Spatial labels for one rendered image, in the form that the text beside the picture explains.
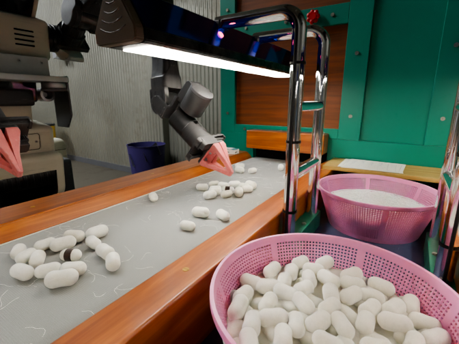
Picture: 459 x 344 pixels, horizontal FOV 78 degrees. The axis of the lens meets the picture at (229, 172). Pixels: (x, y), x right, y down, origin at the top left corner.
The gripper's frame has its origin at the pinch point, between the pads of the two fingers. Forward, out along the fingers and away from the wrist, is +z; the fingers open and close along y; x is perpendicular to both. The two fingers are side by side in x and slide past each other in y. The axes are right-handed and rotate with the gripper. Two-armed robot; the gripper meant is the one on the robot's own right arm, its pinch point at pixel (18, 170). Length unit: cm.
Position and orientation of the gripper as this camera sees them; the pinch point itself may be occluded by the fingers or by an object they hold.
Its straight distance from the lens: 57.1
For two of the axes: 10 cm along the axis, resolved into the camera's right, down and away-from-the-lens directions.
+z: 6.4, 7.3, -2.4
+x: -5.5, 6.5, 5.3
